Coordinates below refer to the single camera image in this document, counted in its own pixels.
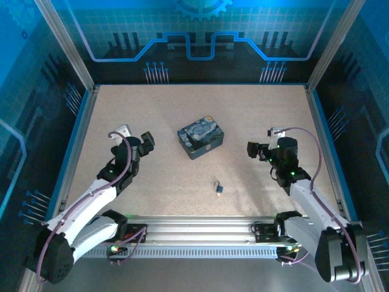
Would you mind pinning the small blue padlock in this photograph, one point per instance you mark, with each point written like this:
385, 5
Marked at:
219, 189

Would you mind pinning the starry night tin box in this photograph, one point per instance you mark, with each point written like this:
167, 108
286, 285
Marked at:
199, 137

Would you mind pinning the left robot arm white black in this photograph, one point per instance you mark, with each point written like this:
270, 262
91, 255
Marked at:
91, 197

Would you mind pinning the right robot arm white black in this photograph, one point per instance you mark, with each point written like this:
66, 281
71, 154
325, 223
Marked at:
304, 194

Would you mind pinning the brass box hasp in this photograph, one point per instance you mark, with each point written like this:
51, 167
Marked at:
208, 147

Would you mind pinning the small LED circuit board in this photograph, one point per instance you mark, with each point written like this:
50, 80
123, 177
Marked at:
291, 249
115, 249

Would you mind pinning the grey metal shelf panel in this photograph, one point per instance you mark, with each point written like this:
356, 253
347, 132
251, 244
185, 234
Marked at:
197, 275

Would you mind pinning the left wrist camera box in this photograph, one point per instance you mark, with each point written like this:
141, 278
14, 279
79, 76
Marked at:
124, 130

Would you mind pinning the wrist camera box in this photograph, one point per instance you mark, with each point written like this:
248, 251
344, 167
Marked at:
276, 131
124, 130

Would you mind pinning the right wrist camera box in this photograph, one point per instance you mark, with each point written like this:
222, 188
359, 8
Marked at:
276, 131

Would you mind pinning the aluminium side rail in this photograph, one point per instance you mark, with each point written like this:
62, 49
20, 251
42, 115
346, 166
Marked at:
323, 146
79, 140

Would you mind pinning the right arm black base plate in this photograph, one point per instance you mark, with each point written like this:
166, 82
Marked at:
264, 233

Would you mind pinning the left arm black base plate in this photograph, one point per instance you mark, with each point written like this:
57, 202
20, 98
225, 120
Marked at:
136, 234

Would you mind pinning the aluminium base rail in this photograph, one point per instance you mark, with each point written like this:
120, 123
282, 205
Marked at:
206, 231

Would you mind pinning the aluminium frame post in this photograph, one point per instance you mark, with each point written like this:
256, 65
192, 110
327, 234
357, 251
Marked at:
65, 45
334, 45

